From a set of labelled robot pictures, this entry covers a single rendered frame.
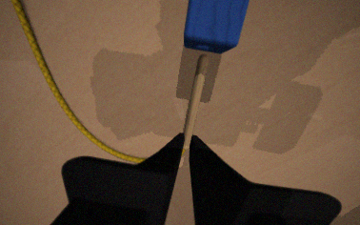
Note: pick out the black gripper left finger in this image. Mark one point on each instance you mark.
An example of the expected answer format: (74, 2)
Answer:
(147, 185)

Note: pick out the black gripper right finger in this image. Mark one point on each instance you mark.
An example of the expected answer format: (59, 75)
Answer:
(222, 196)

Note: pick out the blue block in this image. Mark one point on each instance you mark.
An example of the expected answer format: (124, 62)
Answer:
(214, 25)

